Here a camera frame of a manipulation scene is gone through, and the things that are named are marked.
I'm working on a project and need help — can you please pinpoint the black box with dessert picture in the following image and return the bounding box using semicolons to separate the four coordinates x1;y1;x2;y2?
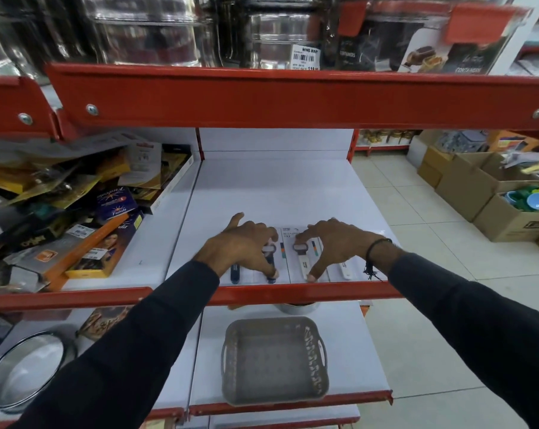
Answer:
398;27;511;75

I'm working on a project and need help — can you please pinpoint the orange long box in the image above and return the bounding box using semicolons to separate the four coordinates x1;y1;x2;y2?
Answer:
41;213;131;283

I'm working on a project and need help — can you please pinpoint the person's left hand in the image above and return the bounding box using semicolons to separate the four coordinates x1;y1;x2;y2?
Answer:
193;213;280;283

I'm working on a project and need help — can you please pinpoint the white tool blister card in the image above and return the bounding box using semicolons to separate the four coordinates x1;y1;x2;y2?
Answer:
330;228;397;283
280;225;333;285

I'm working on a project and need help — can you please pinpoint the pile of packaged kitchen tools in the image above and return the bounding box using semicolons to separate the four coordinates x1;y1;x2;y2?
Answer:
0;137;195;294

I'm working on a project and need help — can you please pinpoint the red shelf edge rail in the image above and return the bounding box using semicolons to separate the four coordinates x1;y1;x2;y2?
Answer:
0;280;405;314

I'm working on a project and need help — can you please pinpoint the round steel plate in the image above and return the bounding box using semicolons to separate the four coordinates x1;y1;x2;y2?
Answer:
0;330;79;414

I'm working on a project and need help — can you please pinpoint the yellow and blue box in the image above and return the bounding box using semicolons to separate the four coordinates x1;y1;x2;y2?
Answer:
65;210;145;280

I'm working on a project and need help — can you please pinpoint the person's right hand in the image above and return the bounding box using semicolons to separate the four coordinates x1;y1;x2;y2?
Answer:
294;219;378;282

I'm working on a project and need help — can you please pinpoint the small steel bowl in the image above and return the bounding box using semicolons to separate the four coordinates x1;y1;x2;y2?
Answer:
276;301;320;316

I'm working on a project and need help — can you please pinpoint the row of glass jars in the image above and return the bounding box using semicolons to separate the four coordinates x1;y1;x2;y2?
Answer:
358;129;417;147

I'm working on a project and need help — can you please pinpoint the cardboard box with plasticware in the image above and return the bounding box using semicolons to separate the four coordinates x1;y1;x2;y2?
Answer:
472;185;539;243

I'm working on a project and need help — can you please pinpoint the black container set box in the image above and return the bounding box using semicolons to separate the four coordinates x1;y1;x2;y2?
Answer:
334;13;424;73

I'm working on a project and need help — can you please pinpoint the large open cardboard box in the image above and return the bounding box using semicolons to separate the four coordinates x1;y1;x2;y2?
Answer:
434;151;539;223

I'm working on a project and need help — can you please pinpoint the red lower shelf rail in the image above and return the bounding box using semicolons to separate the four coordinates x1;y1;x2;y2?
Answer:
188;389;394;418

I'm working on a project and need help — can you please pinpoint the grey plastic basket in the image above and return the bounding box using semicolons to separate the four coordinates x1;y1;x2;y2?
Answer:
220;316;329;406

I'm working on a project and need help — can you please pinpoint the person's left forearm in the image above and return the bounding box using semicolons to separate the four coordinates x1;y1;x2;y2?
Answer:
10;260;221;429

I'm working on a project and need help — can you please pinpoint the steel pot with label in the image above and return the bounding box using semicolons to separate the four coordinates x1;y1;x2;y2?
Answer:
245;0;324;71

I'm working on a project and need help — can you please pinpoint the white lower shelf board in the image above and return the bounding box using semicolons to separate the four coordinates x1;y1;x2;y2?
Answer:
189;301;392;407

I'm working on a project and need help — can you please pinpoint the brown patterned packet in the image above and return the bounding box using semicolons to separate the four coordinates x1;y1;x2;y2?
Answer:
76;306;133;343

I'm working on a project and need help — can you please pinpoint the small cardboard box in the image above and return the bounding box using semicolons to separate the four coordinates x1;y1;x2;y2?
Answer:
416;145;459;189

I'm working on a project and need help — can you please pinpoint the large steel pot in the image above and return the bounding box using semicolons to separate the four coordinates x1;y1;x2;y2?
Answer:
81;0;217;68

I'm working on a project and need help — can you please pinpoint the short red shelf beam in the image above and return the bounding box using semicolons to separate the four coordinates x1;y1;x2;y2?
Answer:
0;75;60;140

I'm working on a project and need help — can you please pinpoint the person's right forearm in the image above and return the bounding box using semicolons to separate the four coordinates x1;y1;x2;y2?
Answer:
386;252;539;429

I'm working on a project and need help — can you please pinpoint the black cord bracelet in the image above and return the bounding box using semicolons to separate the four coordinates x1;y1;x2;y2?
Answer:
364;238;393;282

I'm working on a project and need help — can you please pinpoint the wide red shelf beam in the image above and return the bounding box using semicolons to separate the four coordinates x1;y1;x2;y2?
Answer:
45;62;539;144

